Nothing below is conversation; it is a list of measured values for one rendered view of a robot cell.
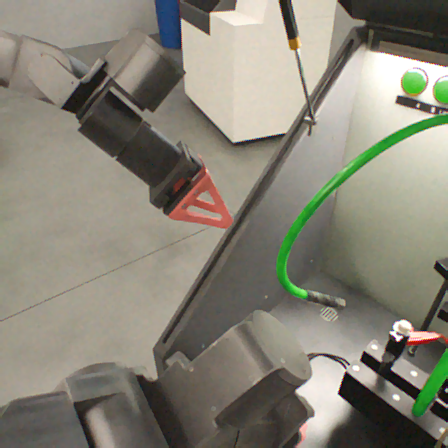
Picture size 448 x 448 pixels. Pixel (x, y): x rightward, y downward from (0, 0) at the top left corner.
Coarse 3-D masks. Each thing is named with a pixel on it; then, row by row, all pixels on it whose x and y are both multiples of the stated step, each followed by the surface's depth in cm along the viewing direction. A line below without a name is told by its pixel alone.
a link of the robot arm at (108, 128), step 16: (112, 80) 42; (96, 96) 43; (112, 96) 43; (128, 96) 42; (80, 112) 44; (96, 112) 42; (112, 112) 42; (128, 112) 43; (80, 128) 43; (96, 128) 42; (112, 128) 42; (128, 128) 43; (96, 144) 44; (112, 144) 43
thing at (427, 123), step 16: (416, 128) 49; (384, 144) 49; (352, 160) 50; (368, 160) 49; (336, 176) 50; (320, 192) 50; (304, 208) 51; (304, 224) 52; (288, 240) 53; (288, 288) 59
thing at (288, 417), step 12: (288, 396) 34; (300, 396) 34; (276, 408) 34; (288, 408) 34; (300, 408) 33; (312, 408) 34; (264, 420) 33; (276, 420) 34; (288, 420) 33; (300, 420) 33; (240, 432) 30; (252, 432) 31; (264, 432) 32; (276, 432) 34; (288, 432) 33; (240, 444) 30; (252, 444) 31; (264, 444) 33; (276, 444) 33
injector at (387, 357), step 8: (408, 336) 63; (392, 344) 66; (400, 344) 65; (384, 352) 67; (392, 352) 66; (400, 352) 66; (384, 360) 66; (392, 360) 67; (384, 368) 70; (384, 376) 71
